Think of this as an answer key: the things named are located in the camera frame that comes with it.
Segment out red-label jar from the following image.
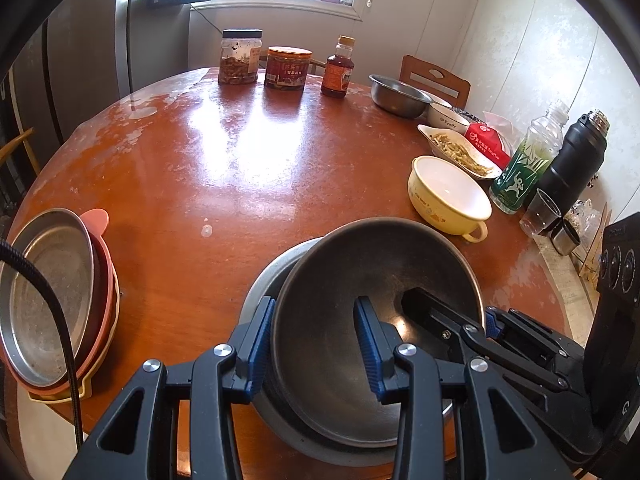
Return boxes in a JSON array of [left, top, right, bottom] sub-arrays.
[[263, 46, 313, 92]]

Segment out green-label plastic bottle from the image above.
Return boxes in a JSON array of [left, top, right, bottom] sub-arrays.
[[489, 100, 571, 216]]

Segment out pink bear plate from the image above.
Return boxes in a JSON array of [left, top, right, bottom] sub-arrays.
[[0, 208, 119, 397]]

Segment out yellow shell-shaped plate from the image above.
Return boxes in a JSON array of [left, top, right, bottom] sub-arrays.
[[25, 260, 122, 404]]

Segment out clear plastic bag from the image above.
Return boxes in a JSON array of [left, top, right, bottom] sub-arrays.
[[570, 200, 607, 241]]

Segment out red tissue pack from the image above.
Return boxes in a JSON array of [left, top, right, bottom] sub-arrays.
[[464, 112, 526, 171]]

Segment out black cable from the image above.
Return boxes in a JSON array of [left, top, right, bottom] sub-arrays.
[[0, 240, 86, 448]]

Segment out wooden armchair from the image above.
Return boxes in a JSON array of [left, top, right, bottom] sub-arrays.
[[0, 127, 41, 186]]

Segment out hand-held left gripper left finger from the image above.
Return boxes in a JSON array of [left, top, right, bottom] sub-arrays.
[[62, 296, 278, 480]]

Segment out steel basin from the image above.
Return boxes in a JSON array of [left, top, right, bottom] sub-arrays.
[[368, 74, 432, 120]]

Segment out newspaper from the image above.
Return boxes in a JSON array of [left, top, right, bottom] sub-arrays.
[[536, 240, 600, 307]]

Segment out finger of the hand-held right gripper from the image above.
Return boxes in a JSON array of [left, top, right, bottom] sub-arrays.
[[401, 287, 571, 393], [485, 307, 588, 361]]

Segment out large steel bowl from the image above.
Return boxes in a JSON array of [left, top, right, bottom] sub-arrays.
[[240, 237, 458, 468]]

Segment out small white bowl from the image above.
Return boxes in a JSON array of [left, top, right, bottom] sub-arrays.
[[425, 92, 471, 131]]

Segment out small steel cup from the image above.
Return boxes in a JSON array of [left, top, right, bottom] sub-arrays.
[[550, 217, 581, 257]]

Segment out black thermos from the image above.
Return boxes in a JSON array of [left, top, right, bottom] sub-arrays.
[[535, 108, 611, 211]]

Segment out black-lid clear jar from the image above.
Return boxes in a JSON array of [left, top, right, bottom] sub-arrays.
[[218, 28, 264, 86]]

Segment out amber sauce bottle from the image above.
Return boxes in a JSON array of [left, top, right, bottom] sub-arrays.
[[320, 35, 357, 99]]

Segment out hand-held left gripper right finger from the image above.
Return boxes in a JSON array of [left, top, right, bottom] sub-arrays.
[[353, 296, 576, 480]]

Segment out yellow white bowl with handle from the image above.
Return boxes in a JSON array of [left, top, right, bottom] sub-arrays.
[[406, 155, 493, 243]]

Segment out clear plastic cup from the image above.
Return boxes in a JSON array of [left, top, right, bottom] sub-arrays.
[[519, 188, 563, 238]]

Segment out white dish with food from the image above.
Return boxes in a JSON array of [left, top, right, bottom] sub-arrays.
[[416, 124, 502, 181]]

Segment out small steel bowl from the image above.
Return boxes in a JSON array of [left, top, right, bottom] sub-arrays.
[[270, 217, 487, 448]]

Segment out grey refrigerator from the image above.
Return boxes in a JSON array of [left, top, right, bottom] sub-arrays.
[[10, 0, 136, 146]]

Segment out round metal pan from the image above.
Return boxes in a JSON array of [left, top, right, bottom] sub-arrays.
[[0, 208, 101, 388]]

